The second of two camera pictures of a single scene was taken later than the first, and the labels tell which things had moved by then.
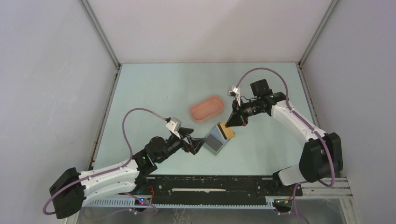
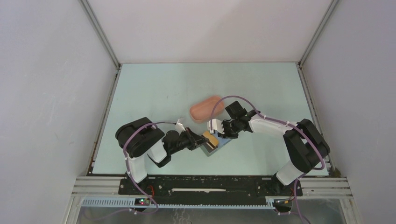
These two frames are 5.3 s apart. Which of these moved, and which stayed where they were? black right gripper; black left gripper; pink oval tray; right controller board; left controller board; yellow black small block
Moved: black right gripper; yellow black small block
Stayed: pink oval tray; right controller board; black left gripper; left controller board
